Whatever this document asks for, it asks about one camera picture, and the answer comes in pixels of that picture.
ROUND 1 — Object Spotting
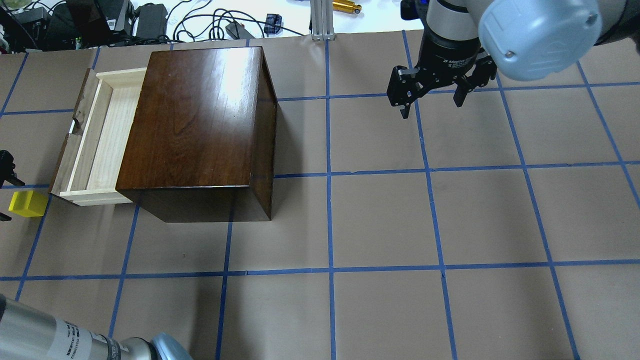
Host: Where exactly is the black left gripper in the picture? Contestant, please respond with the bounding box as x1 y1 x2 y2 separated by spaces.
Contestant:
0 149 25 222

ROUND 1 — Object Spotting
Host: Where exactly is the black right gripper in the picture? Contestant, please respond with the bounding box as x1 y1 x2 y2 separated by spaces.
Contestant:
386 30 498 119

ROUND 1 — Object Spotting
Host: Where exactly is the light wood drawer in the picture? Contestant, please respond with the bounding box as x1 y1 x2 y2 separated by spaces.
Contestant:
49 67 147 207

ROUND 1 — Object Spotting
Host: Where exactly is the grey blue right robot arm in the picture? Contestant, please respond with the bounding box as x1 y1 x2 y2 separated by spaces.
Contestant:
386 0 639 118

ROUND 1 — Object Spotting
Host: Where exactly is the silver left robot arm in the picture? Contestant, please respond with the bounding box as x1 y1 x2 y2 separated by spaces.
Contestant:
1 295 192 360

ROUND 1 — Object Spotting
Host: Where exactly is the yellow block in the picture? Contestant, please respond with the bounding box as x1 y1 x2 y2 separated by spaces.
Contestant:
7 190 50 218

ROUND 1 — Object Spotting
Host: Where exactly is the dark wooden drawer cabinet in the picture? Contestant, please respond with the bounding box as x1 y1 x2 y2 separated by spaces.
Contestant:
115 47 278 223

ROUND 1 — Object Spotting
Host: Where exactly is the gold cylindrical part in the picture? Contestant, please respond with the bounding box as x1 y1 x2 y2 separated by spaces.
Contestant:
332 0 362 14

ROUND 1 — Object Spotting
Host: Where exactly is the black electronics pile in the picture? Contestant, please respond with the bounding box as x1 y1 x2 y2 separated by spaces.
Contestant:
0 0 136 52

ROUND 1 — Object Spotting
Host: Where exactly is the small blue black connector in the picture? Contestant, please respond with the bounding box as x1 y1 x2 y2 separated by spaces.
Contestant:
263 13 282 36

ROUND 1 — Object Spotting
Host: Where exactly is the black power adapter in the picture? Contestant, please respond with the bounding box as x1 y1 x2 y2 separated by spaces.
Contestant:
134 3 169 39

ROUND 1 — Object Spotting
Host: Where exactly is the aluminium extrusion post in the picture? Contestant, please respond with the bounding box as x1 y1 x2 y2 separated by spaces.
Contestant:
310 0 336 41

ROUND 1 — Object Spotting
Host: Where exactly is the black cable bundle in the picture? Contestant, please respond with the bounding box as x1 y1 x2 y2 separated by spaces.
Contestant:
165 0 306 43

